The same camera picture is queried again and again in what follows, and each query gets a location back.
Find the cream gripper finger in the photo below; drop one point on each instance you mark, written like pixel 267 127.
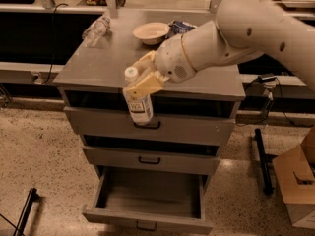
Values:
pixel 146 63
pixel 147 84

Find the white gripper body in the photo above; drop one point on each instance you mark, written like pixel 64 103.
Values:
pixel 171 60

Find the clear plastic bottle white cap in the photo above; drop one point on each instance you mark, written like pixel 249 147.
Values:
pixel 140 109

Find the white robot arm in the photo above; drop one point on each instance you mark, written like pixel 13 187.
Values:
pixel 242 30

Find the grey top drawer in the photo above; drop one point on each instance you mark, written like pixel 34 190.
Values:
pixel 176 120

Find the grey drawer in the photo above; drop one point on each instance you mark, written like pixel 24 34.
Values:
pixel 151 155
pixel 176 120
pixel 150 200

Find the grey drawer cabinet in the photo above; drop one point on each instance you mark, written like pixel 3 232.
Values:
pixel 101 69

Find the crumpled clear plastic bottle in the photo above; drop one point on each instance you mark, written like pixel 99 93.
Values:
pixel 96 31

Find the grey middle drawer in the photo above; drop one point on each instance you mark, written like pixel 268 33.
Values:
pixel 151 155

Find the grey bottom drawer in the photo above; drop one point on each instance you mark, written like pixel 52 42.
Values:
pixel 150 200

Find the white paper bowl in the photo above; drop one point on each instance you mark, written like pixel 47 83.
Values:
pixel 151 33

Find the blue chip bag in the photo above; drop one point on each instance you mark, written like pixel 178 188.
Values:
pixel 179 27

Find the black power adapter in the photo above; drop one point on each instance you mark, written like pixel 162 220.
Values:
pixel 266 78

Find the black metal bar right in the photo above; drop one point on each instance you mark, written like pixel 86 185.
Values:
pixel 268 187

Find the black metal bar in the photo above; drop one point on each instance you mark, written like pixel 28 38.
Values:
pixel 22 222
pixel 268 187

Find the brown cardboard box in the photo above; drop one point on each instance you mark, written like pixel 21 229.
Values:
pixel 295 175

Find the black metal bar left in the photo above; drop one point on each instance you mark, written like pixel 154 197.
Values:
pixel 22 222

